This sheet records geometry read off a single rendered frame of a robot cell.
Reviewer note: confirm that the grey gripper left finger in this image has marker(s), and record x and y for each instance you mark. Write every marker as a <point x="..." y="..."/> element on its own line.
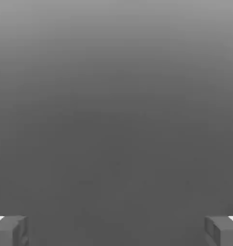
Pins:
<point x="6" y="232"/>

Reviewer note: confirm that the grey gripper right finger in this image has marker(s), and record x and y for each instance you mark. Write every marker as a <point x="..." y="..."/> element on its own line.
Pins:
<point x="225" y="233"/>

